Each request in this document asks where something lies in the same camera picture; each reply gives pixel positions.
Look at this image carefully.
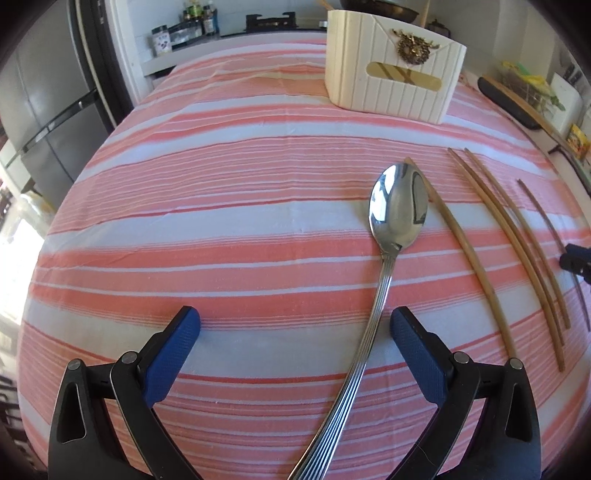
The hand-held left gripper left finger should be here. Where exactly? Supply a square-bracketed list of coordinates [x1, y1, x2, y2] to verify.
[47, 305, 201, 480]

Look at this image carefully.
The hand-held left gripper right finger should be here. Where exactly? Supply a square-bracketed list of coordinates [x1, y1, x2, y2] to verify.
[390, 307, 542, 480]

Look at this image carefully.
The dark thin wooden chopstick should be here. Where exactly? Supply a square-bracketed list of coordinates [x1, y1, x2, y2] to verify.
[516, 179, 591, 330]

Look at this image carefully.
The steel spoon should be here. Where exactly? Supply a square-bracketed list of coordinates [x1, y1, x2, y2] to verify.
[286, 162, 430, 480]

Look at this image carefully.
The cream utensil holder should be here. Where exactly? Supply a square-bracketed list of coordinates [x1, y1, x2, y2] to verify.
[323, 9, 467, 125]

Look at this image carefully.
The pink striped tablecloth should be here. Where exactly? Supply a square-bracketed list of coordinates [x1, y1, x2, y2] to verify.
[16, 34, 591, 480]

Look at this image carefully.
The white knife block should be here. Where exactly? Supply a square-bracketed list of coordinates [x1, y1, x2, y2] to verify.
[549, 71, 583, 132]

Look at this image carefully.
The wooden cutting board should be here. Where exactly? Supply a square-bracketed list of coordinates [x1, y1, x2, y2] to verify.
[477, 75, 561, 139]

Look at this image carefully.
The yellow plastic bag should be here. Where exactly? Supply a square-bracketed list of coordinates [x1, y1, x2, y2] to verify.
[515, 62, 566, 110]

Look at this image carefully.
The grey refrigerator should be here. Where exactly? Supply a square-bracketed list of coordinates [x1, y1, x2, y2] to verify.
[0, 28, 116, 185]

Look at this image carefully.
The wok with glass lid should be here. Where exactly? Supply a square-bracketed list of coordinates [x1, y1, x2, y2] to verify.
[344, 0, 421, 21]

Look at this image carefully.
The white spice jar black lid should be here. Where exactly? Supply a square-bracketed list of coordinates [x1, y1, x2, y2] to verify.
[151, 25, 172, 57]

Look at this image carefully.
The black gas stove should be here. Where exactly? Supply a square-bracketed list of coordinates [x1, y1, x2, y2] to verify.
[221, 13, 324, 38]

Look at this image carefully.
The wire basket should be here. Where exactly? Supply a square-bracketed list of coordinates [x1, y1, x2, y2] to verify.
[499, 62, 561, 116]

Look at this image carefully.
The black door frame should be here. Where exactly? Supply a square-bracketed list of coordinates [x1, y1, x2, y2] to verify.
[69, 0, 139, 134]

